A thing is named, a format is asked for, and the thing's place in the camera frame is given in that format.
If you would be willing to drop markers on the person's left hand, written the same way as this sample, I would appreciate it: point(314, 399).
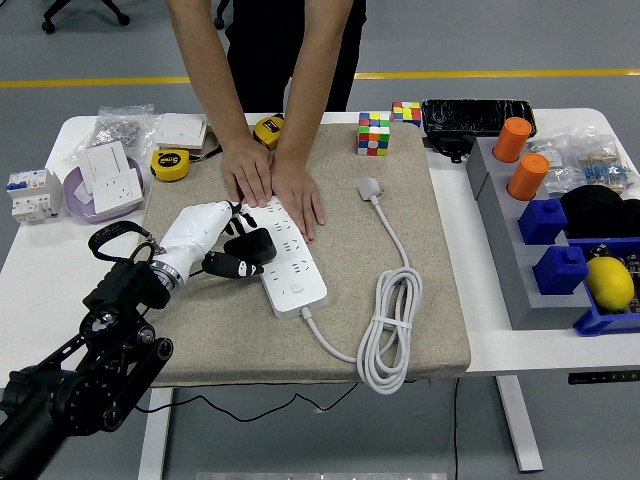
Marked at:
point(299, 195)

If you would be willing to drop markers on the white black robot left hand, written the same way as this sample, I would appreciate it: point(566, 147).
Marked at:
point(195, 227)

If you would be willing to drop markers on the person's right hand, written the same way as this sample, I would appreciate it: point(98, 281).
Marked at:
point(246, 171)

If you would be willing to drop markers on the black plug adapter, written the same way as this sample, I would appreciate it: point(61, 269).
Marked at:
point(257, 245)

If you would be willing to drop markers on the white power strip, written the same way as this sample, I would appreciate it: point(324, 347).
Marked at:
point(295, 285)

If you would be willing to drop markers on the person's left forearm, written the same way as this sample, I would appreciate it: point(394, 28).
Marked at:
point(311, 75)

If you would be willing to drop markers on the person's right forearm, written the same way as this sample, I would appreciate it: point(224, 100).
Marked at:
point(210, 75)

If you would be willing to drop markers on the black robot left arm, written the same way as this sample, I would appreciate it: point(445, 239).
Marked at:
point(125, 290)

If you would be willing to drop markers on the grey-brown fabric mat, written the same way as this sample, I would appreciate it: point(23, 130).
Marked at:
point(345, 240)

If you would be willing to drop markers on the white socket panel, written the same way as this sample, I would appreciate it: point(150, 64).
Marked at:
point(117, 191)

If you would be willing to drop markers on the purple plate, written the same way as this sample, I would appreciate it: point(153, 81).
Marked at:
point(100, 215)

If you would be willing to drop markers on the large colourful puzzle cube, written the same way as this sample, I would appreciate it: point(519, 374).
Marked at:
point(374, 133)

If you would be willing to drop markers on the small white paper piece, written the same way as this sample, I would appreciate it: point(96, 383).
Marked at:
point(82, 194)

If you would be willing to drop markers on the person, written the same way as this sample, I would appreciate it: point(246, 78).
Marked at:
point(270, 50)

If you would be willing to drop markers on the clear bag metal screws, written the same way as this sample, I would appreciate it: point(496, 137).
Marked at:
point(117, 130)

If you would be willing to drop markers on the small colourful puzzle cube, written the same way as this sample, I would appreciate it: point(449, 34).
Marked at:
point(406, 113)

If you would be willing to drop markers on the black office chair base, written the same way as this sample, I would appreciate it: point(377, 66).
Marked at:
point(85, 12)
point(220, 20)

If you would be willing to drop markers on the small black device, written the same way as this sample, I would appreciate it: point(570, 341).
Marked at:
point(450, 145)

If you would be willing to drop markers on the white blue circuit breaker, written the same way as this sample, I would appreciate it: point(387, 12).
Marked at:
point(30, 195)

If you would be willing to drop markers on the black wrapped tray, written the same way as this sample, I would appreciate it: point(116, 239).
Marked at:
point(477, 116)

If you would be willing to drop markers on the grey block holder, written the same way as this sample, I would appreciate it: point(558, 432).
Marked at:
point(505, 240)

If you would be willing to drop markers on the orange cylinder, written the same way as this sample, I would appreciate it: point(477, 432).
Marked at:
point(529, 176)
point(512, 139)

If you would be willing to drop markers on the white table leg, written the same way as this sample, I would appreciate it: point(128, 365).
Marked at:
point(520, 425)
point(157, 450)

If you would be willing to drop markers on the blue block with knob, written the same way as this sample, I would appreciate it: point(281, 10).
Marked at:
point(560, 270)
point(542, 222)

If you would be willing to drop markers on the clear bag small parts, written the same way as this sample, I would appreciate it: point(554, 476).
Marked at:
point(560, 160)

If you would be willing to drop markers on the black cloth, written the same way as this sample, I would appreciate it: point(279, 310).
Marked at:
point(597, 212)

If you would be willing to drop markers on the clear bag blue resistors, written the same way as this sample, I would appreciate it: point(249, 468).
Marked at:
point(607, 171)

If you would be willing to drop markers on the yellow lemon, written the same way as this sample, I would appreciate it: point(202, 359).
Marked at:
point(610, 284)

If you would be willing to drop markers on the blue plastic bin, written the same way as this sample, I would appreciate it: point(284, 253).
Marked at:
point(600, 325)

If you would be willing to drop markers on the black desk control panel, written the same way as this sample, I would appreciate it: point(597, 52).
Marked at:
point(600, 378)

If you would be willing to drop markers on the white wall switch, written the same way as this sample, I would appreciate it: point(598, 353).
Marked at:
point(182, 130)

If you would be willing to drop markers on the white switch panel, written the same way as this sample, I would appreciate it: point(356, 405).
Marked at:
point(102, 160)

